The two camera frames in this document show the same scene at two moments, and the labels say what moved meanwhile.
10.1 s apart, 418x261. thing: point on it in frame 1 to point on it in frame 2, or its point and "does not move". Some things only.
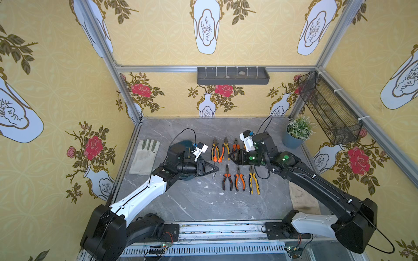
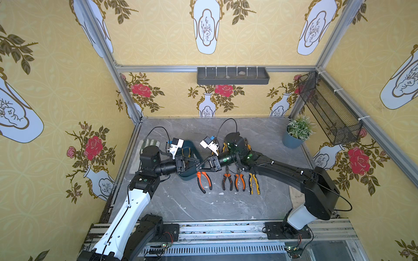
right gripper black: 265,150 to 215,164
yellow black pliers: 252,175 does not move
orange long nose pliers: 227,175 to 199,180
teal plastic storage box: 182,146 does not move
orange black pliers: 227,175 does not move
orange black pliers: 236,179 does not move
